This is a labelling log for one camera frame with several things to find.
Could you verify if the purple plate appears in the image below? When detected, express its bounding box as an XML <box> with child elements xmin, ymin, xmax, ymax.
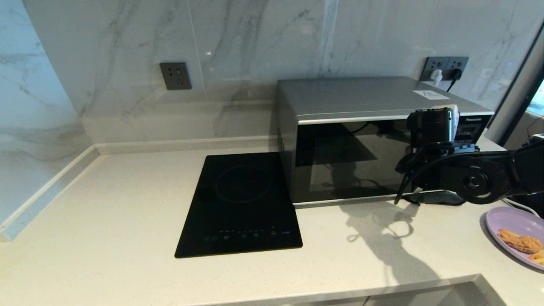
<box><xmin>486</xmin><ymin>207</ymin><xmax>544</xmax><ymax>271</ymax></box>

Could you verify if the dark window frame post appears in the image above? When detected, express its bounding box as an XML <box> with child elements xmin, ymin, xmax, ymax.
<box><xmin>495</xmin><ymin>23</ymin><xmax>544</xmax><ymax>146</ymax></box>

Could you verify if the white paper label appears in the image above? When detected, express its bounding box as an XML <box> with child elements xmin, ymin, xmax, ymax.
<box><xmin>412</xmin><ymin>90</ymin><xmax>451</xmax><ymax>101</ymax></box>

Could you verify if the black glass microwave door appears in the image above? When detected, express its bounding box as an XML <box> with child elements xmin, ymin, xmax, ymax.
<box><xmin>292</xmin><ymin>114</ymin><xmax>459</xmax><ymax>207</ymax></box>

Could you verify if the black rounded appliance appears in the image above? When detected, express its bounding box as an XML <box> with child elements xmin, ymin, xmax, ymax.
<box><xmin>512</xmin><ymin>194</ymin><xmax>544</xmax><ymax>213</ymax></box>

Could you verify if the grey single wall socket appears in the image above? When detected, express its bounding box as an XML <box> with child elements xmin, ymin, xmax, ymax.
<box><xmin>159</xmin><ymin>62</ymin><xmax>193</xmax><ymax>91</ymax></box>

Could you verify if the black cloth pad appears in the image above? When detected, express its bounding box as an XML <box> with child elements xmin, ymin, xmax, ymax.
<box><xmin>403</xmin><ymin>190</ymin><xmax>466</xmax><ymax>207</ymax></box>

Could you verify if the black induction cooktop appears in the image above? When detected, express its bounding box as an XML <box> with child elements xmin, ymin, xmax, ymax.
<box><xmin>174</xmin><ymin>152</ymin><xmax>303</xmax><ymax>259</ymax></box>

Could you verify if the silver microwave oven body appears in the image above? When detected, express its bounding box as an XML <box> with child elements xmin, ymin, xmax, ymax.
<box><xmin>275</xmin><ymin>76</ymin><xmax>495</xmax><ymax>210</ymax></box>

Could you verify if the grey double wall socket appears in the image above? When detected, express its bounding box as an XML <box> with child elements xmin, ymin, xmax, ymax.
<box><xmin>419</xmin><ymin>56</ymin><xmax>470</xmax><ymax>82</ymax></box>

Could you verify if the black plug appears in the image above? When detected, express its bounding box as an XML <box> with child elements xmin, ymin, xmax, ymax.
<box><xmin>446</xmin><ymin>68</ymin><xmax>464</xmax><ymax>93</ymax></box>

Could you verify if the fried chicken piece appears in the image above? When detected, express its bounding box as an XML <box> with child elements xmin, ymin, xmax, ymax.
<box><xmin>498</xmin><ymin>228</ymin><xmax>544</xmax><ymax>255</ymax></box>

